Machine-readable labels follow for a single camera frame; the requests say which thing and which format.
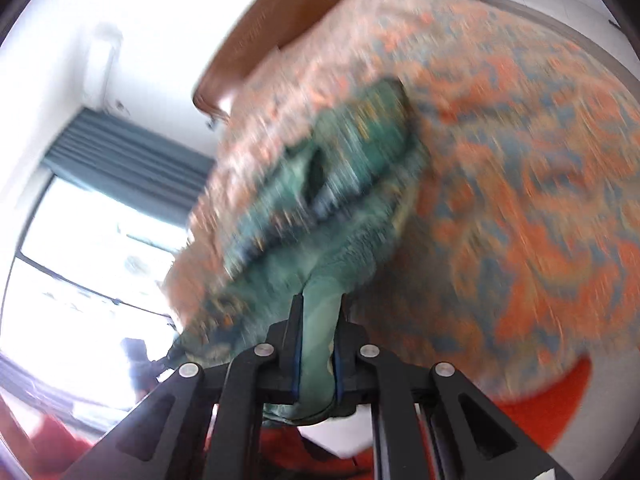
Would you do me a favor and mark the green brocade jacket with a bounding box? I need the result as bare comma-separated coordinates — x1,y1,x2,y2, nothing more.
164,78,427,426

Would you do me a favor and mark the red fabric pile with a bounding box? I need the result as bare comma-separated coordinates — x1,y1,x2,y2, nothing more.
1,356,592,479

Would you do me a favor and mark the wooden headboard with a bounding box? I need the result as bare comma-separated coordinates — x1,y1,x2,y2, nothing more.
192,0,340,122

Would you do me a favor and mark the blue-grey curtain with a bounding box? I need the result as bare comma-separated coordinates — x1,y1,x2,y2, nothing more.
43,108,214,226

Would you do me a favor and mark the orange floral bedspread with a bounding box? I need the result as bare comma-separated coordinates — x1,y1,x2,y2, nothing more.
186,0,639,399

